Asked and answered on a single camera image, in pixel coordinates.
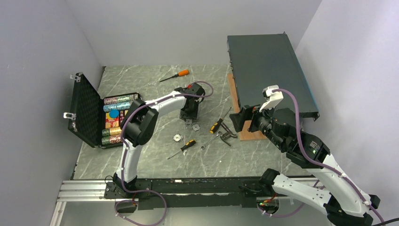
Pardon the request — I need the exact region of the dark metal clamp tool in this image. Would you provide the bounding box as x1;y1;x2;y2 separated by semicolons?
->
220;122;238;146

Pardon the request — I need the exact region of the wooden board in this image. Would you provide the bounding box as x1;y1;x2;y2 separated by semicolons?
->
227;73;267;141

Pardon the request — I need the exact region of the black yellow long screwdriver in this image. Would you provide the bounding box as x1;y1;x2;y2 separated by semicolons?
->
209;107;232;134

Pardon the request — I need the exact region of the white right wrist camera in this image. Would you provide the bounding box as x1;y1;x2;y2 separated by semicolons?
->
259;85;283;112

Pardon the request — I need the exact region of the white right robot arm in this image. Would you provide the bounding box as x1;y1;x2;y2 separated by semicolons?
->
230;106;380;226

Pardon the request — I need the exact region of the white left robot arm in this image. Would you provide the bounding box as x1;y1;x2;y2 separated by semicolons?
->
113;81;214;198

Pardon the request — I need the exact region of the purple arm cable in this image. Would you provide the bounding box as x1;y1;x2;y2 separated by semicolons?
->
257;88;385;225
114;81;215;226

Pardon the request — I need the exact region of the silver ratchet wrench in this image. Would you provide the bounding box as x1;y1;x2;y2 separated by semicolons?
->
200;131;222;150

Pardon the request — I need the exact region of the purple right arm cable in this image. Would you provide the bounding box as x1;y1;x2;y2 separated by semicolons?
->
257;88;385;225

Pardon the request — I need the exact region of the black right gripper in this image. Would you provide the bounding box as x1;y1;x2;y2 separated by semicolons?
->
229;99;285;149

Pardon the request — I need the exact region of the black yellow short screwdriver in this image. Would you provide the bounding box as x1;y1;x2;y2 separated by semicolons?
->
167;139;196;160

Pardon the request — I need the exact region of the black poker chip case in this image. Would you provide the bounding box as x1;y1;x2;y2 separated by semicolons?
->
64;73;142;149

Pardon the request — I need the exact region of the blue poker chip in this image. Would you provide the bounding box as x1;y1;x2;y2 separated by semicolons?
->
108;109;120;119

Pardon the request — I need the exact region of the dark grey rack unit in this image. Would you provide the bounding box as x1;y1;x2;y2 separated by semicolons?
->
227;33;319;120

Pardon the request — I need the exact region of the orange handled screwdriver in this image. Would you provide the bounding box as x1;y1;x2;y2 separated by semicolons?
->
159;69;190;82

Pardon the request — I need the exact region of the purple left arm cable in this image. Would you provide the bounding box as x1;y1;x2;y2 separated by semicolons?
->
114;81;215;226

